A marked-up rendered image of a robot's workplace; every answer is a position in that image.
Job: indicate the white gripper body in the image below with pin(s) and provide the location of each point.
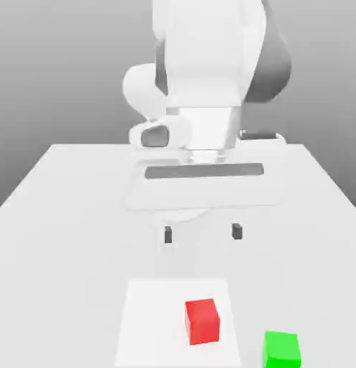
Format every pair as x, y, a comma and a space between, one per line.
200, 189

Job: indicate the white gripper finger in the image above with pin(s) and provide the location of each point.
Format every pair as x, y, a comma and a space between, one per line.
168, 235
237, 231

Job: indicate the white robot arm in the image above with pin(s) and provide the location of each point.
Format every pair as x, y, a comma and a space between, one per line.
206, 57

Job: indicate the small red cube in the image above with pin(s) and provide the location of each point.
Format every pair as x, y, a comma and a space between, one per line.
202, 322

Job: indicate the small green cube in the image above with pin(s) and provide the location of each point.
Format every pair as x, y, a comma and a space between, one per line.
281, 350

